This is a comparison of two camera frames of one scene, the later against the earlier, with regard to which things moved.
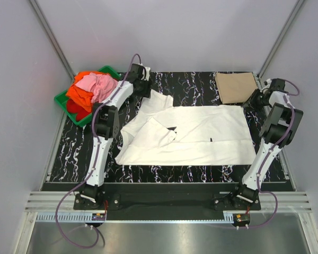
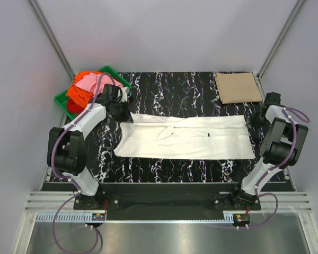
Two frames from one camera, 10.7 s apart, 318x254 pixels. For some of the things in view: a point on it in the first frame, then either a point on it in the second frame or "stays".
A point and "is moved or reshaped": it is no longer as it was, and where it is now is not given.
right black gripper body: x=256 y=101 → x=256 y=120
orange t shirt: x=81 y=95 stays
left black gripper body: x=144 y=89 → x=121 y=112
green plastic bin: x=60 y=100 stays
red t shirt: x=73 y=107 stays
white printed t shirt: x=157 y=133 is moved or reshaped
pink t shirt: x=101 y=85 stays
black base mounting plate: x=162 y=201 stays
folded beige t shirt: x=235 y=87 stays
